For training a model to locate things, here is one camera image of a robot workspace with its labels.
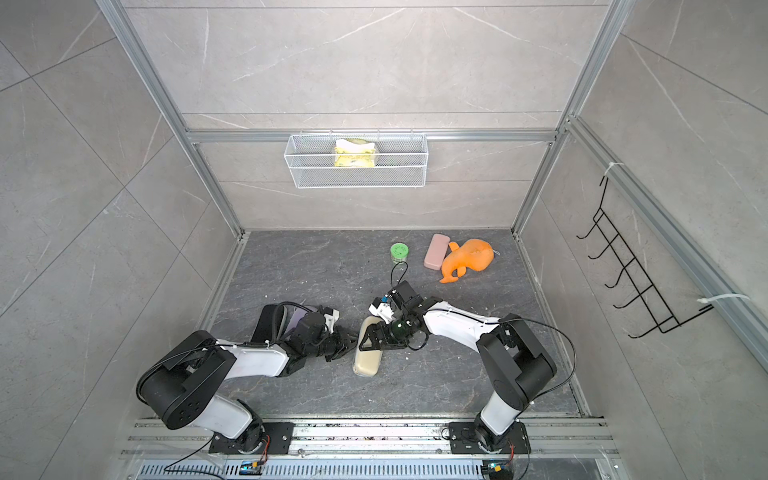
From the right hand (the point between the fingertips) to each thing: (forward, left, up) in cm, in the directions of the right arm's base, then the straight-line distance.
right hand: (373, 348), depth 82 cm
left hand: (+4, +2, -2) cm, 5 cm away
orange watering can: (+34, -36, 0) cm, 49 cm away
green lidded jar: (+37, -9, -2) cm, 38 cm away
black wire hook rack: (-5, -60, +26) cm, 66 cm away
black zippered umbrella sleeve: (+10, +34, -5) cm, 36 cm away
